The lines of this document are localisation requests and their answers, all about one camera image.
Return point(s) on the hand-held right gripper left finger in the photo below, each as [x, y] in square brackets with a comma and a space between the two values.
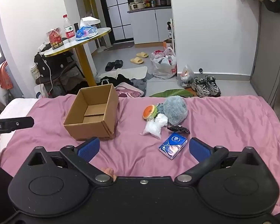
[88, 148]

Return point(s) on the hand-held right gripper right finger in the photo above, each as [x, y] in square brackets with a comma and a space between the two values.
[199, 149]

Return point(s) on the brown cardboard box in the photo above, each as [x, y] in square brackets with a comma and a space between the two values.
[100, 128]

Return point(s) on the blue tissue pack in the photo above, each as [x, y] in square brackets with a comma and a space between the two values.
[172, 144]

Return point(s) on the grey fluffy plush toy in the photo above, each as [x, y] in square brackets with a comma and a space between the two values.
[175, 109]

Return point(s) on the clear bag of white filling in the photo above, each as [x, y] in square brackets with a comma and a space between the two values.
[154, 129]

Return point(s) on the burger plush toy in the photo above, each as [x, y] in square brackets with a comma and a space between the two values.
[149, 112]

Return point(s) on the white bedding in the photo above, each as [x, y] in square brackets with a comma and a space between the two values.
[14, 107]

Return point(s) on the pink bed sheet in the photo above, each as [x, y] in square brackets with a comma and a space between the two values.
[224, 126]

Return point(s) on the small white appliance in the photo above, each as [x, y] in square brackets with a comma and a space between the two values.
[40, 91]

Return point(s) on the orange cloth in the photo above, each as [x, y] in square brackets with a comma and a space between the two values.
[4, 77]

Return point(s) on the brown doormat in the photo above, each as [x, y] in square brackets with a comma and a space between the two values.
[194, 93]

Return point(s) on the grey sneaker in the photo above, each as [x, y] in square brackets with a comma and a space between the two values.
[214, 86]
[200, 88]

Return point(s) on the green leaf floor mat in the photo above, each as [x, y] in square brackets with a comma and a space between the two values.
[170, 93]

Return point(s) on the black polka-dot bag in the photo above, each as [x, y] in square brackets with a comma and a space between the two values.
[53, 65]

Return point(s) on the pink cartoon cushion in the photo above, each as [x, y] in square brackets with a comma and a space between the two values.
[130, 91]

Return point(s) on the clear plastic bag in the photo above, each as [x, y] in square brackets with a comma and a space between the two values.
[185, 77]

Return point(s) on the black clothing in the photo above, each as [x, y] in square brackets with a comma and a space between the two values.
[121, 80]

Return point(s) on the black chair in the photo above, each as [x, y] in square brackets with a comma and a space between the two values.
[68, 72]

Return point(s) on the grey cloth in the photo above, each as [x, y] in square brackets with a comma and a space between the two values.
[140, 82]

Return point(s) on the white plastic bag of clothes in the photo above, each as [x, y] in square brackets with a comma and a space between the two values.
[164, 68]

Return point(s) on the white floor mat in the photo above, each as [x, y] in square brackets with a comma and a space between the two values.
[135, 72]

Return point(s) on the round table with yellow leg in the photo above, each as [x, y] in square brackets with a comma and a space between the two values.
[84, 58]

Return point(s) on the red snack bag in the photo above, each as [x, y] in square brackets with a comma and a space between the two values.
[54, 39]

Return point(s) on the yellow slipper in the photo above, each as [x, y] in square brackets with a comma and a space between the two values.
[142, 54]
[137, 60]

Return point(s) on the clear water bottle red cap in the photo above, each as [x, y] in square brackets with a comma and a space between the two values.
[69, 31]

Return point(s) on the grey wardrobe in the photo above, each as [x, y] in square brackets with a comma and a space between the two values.
[270, 63]

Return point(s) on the white narrow rack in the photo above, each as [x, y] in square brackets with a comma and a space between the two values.
[173, 37]

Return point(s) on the blue plastic bag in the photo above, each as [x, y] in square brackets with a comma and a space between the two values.
[85, 32]

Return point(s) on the black spray bottle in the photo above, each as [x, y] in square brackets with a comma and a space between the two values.
[169, 31]

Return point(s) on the white tissue box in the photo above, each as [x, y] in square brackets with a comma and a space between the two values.
[89, 21]

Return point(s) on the white kitchen cabinet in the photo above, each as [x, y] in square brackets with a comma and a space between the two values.
[147, 25]

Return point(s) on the black framed glass door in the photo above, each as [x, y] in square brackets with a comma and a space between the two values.
[116, 9]

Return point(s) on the white rice cooker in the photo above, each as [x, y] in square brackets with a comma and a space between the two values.
[137, 6]

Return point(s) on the row of kitchen bottles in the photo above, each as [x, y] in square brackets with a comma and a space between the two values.
[158, 1]

